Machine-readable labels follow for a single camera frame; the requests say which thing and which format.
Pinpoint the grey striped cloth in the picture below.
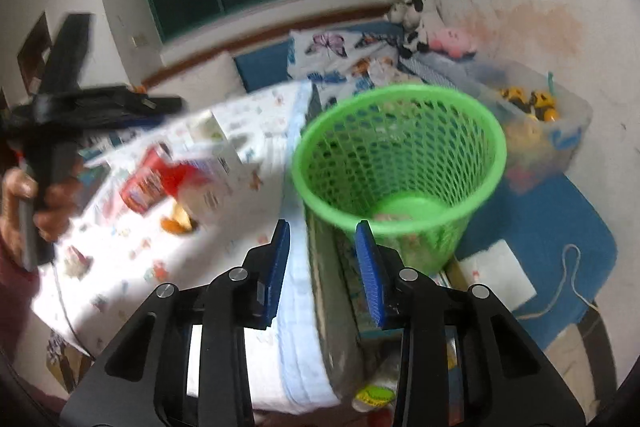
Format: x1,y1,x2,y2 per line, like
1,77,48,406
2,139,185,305
400,52,476,90

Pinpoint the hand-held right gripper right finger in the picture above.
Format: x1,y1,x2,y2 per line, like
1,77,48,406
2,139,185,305
354,220,586,427

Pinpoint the green mesh basket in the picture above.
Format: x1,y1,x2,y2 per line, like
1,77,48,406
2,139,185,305
291,84,508,275

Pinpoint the blue headboard cushion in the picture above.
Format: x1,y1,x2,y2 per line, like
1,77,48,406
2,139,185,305
235,41,293,92

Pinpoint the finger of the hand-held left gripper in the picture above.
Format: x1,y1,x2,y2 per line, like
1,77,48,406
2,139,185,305
85,113,168,132
75,87,185,115

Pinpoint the person's left hand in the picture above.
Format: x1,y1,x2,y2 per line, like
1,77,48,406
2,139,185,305
0,159,86,253

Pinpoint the animal print white blanket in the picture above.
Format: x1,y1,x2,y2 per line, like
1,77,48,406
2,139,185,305
30,82,341,410

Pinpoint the yellow toy truck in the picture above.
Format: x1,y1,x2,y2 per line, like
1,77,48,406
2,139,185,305
500,87,531,110
530,91,561,122

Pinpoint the white paper sheet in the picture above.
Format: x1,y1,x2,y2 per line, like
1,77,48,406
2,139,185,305
457,239,538,310

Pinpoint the beige pillow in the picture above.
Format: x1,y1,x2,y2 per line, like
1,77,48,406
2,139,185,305
160,52,243,108

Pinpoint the black white plush cow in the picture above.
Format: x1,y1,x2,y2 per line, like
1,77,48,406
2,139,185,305
387,0,443,60

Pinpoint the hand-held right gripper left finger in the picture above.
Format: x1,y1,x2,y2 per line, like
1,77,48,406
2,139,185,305
60,219,292,427

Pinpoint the dark wall picture frame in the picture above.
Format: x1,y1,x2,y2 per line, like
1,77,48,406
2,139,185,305
17,12,53,92

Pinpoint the pink plush toy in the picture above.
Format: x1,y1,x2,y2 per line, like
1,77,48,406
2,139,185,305
430,27,478,58

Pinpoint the bottle with green cap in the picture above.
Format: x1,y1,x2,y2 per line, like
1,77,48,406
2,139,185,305
350,352,406,413

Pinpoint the blue mat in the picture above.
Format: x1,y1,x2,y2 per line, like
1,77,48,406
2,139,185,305
452,169,618,350

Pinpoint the white blue milk carton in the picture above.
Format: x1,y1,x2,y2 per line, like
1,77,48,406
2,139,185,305
187,154,236,225

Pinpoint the clear plastic storage box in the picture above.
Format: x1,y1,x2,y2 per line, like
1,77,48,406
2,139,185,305
450,59,593,192

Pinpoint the person's left forearm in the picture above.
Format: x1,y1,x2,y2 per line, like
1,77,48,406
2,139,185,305
0,227,41,333

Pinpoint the butterfly print pillow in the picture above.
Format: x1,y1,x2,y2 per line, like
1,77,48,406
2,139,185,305
287,24,406,82

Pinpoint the orange peel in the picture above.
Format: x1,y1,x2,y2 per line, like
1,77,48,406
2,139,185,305
160,204,196,235

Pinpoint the white cable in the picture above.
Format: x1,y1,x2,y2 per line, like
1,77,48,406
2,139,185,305
515,244,601,320

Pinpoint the red snack can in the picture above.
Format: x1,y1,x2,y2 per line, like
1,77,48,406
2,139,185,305
120,146,213,214

